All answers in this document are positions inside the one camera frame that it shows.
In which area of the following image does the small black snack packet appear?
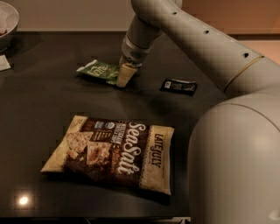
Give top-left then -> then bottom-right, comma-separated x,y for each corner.
160,79 -> 198,96

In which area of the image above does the green jalapeno chip bag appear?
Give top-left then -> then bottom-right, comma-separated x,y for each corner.
77,59 -> 120,85

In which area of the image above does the metal bowl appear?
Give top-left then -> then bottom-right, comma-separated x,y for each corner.
0,1 -> 19,52

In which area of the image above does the white paper napkin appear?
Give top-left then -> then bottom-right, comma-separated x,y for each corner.
0,55 -> 11,71

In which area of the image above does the Late July sea salt chip bag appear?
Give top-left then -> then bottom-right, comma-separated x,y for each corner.
41,115 -> 174,195

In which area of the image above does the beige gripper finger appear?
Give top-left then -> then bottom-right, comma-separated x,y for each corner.
116,63 -> 137,88

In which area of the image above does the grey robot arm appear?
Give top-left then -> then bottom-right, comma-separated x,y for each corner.
120,0 -> 280,224

